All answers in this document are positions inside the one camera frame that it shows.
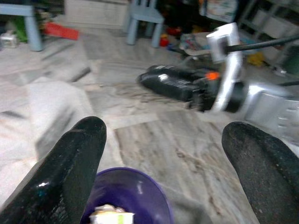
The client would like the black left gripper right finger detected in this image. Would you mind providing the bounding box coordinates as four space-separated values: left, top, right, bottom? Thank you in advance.
221 121 299 224

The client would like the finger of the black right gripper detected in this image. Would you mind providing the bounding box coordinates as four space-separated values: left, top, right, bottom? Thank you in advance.
147 64 207 79
137 71 195 103

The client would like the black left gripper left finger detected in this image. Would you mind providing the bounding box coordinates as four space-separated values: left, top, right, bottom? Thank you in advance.
0 116 107 224

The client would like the white trash carton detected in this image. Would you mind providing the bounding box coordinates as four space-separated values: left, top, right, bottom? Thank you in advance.
89 204 135 224

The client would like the purple rubbish bin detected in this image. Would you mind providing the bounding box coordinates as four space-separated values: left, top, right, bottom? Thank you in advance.
79 167 175 224

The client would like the red toy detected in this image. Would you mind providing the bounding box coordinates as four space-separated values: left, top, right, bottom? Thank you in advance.
159 34 170 47

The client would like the patterned cloth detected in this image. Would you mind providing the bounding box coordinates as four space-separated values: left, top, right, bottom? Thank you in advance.
179 32 213 56

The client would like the blue child chair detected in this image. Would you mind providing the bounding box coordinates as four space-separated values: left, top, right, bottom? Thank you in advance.
126 0 164 49

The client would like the yellow toy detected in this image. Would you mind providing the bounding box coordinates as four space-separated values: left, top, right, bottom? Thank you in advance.
246 52 266 66

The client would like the colourful picture box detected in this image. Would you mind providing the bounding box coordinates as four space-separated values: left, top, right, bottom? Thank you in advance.
198 0 238 23

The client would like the white cabinet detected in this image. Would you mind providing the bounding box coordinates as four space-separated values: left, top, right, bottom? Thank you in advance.
64 0 129 30

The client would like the white storage shelf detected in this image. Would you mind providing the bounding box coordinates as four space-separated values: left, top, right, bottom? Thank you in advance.
238 0 299 40

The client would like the red toy ramp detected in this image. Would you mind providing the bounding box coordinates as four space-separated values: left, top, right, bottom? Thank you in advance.
44 22 79 41

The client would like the blue small table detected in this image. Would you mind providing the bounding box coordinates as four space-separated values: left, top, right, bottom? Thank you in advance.
0 4 44 52

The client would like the small white object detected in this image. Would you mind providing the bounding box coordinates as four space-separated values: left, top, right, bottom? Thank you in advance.
0 32 18 49

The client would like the green toy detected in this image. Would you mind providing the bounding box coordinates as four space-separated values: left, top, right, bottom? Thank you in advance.
11 17 28 42

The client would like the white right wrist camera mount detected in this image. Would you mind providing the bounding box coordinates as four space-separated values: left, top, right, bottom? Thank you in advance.
206 22 243 113

